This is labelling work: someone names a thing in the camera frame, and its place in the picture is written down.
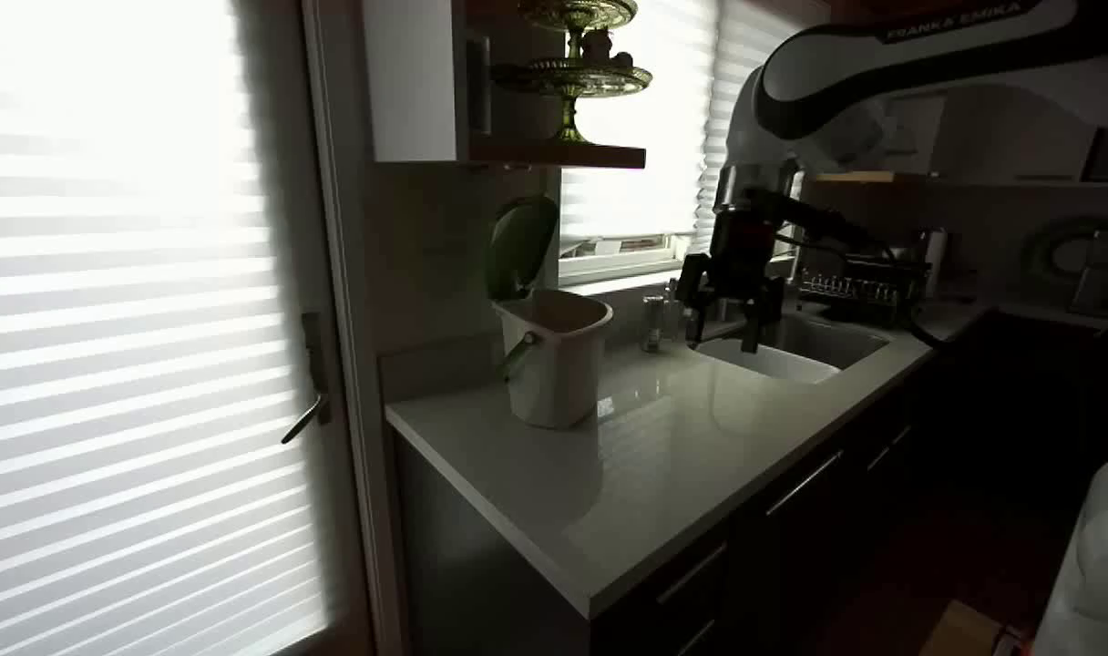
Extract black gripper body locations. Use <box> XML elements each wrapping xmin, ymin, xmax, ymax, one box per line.
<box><xmin>702</xmin><ymin>206</ymin><xmax>787</xmax><ymax>309</ymax></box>

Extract white plastic bin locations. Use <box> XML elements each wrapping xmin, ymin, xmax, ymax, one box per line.
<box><xmin>493</xmin><ymin>289</ymin><xmax>617</xmax><ymax>435</ymax></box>

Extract white kitchen sink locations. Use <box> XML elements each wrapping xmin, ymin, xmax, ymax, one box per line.
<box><xmin>687</xmin><ymin>305</ymin><xmax>898</xmax><ymax>385</ymax></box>

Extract small soap bottle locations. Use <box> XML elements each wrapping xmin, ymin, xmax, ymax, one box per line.
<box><xmin>638</xmin><ymin>289</ymin><xmax>673</xmax><ymax>356</ymax></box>

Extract black dish rack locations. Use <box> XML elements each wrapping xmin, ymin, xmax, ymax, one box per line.
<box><xmin>793</xmin><ymin>238</ymin><xmax>938</xmax><ymax>333</ymax></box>

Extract white window blind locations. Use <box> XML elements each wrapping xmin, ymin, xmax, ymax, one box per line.
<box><xmin>559</xmin><ymin>0</ymin><xmax>823</xmax><ymax>251</ymax></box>

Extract wooden shelf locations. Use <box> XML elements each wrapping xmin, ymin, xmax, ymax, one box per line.
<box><xmin>463</xmin><ymin>133</ymin><xmax>651</xmax><ymax>173</ymax></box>

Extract green glass tiered stand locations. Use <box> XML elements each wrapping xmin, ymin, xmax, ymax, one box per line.
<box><xmin>487</xmin><ymin>0</ymin><xmax>661</xmax><ymax>149</ymax></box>

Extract cardboard box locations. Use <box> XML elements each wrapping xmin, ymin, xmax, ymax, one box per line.
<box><xmin>916</xmin><ymin>597</ymin><xmax>1011</xmax><ymax>656</ymax></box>

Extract white door blind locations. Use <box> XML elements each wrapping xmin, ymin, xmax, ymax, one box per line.
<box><xmin>0</xmin><ymin>0</ymin><xmax>344</xmax><ymax>656</ymax></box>

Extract long metal drawer handle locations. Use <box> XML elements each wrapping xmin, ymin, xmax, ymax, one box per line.
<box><xmin>761</xmin><ymin>450</ymin><xmax>850</xmax><ymax>523</ymax></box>
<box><xmin>651</xmin><ymin>540</ymin><xmax>735</xmax><ymax>608</ymax></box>

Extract short metal drawer handle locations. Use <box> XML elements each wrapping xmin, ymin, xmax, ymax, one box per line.
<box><xmin>864</xmin><ymin>419</ymin><xmax>918</xmax><ymax>477</ymax></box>

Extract green bin handle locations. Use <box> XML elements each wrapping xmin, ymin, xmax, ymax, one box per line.
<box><xmin>494</xmin><ymin>330</ymin><xmax>545</xmax><ymax>384</ymax></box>

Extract white wall cabinet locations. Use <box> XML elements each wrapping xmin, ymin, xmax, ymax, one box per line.
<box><xmin>356</xmin><ymin>0</ymin><xmax>470</xmax><ymax>169</ymax></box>

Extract dark door handle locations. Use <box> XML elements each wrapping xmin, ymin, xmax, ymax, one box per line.
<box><xmin>276</xmin><ymin>309</ymin><xmax>335</xmax><ymax>450</ymax></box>

